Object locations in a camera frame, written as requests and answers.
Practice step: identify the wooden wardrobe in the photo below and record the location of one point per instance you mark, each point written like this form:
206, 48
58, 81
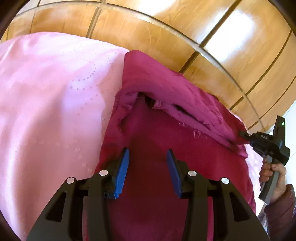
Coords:
243, 52

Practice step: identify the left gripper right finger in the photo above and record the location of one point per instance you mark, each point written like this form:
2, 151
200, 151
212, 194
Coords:
215, 209

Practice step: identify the dark red cloth garment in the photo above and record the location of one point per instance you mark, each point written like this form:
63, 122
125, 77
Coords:
158, 109

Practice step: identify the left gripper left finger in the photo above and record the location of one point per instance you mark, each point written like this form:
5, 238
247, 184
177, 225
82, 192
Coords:
62, 217

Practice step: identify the person's right forearm sleeve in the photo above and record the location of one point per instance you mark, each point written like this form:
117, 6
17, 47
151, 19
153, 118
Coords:
279, 214

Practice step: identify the pink bedspread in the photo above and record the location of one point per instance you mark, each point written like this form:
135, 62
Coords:
57, 97

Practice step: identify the person's right hand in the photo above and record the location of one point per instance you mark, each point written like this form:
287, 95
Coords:
272, 181

